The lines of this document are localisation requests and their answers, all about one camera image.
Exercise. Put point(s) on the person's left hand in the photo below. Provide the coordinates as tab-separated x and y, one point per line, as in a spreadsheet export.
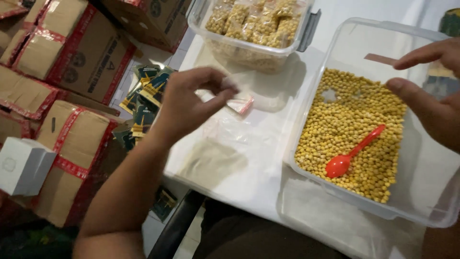
185	104

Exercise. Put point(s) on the person's right hand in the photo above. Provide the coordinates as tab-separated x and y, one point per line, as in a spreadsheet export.
440	118

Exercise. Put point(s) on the small clear zip bag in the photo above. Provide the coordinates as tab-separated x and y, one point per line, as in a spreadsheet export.
242	102

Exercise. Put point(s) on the pile of dark green packets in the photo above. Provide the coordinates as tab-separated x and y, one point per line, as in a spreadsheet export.
147	93

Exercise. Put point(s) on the large clear plastic container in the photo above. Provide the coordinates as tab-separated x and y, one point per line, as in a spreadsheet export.
424	172

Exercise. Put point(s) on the stack of clear plastic bags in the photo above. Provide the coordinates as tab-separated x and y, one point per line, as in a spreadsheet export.
244	135

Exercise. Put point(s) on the clear container with grey latches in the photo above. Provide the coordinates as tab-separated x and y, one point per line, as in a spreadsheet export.
251	59

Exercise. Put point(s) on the brown tape strip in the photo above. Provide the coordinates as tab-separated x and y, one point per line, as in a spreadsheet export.
379	58

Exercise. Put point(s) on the green round object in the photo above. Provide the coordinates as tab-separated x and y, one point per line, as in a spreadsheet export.
451	22

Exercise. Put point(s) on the heap of loose yellow beans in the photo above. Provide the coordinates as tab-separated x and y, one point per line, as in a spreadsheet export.
341	118

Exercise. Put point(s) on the single dark green packet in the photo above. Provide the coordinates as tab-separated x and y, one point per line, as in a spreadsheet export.
164	203

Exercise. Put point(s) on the pile of filled bean packets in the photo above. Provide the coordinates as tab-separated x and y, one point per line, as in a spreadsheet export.
258	23

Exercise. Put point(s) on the red plastic spoon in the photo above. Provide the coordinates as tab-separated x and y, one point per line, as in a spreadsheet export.
339	163

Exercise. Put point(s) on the heap of brown cardboard cartons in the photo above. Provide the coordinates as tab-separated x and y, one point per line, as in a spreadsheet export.
79	54

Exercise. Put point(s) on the black chair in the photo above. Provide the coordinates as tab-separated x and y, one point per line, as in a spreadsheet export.
176	226

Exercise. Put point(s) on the person's dark trousers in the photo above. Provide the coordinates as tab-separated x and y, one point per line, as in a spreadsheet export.
251	237

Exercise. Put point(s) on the small white box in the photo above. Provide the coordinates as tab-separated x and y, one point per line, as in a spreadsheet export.
21	167

